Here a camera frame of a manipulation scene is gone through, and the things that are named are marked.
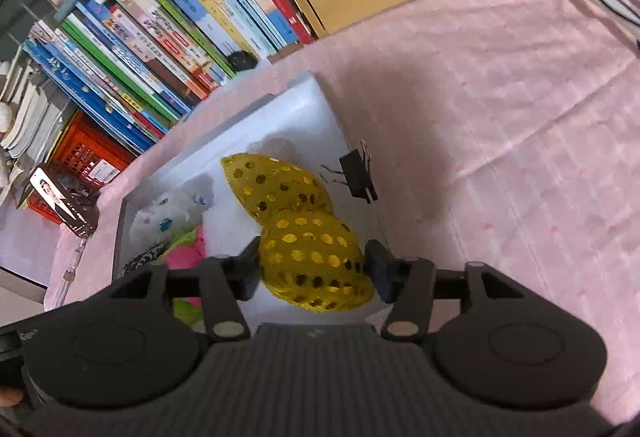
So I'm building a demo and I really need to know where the gold sequin bow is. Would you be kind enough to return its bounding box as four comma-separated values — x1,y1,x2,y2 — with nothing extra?
221,152,376,313

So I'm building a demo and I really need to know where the shiny photo card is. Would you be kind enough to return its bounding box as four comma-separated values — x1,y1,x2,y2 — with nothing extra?
27,167,101,238

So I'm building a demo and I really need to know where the small black object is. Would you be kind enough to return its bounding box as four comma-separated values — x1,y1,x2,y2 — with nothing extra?
227,50,259,71

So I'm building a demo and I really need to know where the white box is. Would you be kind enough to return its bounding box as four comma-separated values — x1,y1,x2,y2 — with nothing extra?
112,72,387,334

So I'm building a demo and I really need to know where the pink tablecloth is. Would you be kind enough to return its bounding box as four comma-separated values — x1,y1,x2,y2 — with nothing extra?
45,0,640,423

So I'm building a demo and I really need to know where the white plush cat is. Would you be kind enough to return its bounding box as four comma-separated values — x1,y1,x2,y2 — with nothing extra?
129,174,216,248

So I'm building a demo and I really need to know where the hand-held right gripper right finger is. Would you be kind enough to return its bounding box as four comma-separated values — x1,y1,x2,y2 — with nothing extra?
365,239,523,343

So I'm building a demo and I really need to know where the stack of lying books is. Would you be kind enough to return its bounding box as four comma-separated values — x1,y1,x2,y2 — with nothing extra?
0,32,76,163

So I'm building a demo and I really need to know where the patterned cloth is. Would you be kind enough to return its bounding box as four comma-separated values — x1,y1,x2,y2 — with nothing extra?
117,242,166,279

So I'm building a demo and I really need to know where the black binder clip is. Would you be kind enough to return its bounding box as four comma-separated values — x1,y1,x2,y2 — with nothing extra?
320,142,378,204

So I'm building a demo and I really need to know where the green and pink scrunchie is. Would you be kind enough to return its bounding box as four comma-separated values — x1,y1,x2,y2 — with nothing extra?
160,224,210,333

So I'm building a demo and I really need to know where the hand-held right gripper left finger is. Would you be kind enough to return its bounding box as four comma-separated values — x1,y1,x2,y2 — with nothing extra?
117,239,261,343

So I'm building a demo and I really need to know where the red plastic basket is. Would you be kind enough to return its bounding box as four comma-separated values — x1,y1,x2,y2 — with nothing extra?
27,110,136,225

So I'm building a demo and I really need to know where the row of upright books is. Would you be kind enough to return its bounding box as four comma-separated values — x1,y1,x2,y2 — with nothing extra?
25,0,317,154

